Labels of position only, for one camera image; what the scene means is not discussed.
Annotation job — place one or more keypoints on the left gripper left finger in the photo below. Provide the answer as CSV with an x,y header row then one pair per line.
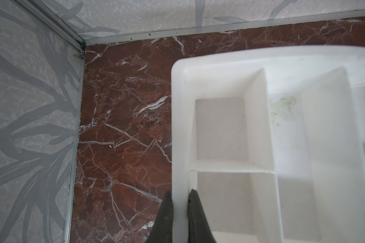
x,y
162,229

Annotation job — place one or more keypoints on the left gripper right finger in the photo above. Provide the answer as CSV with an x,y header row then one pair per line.
x,y
199,230

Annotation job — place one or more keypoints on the white plastic drawer organizer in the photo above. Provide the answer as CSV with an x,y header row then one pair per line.
x,y
273,141

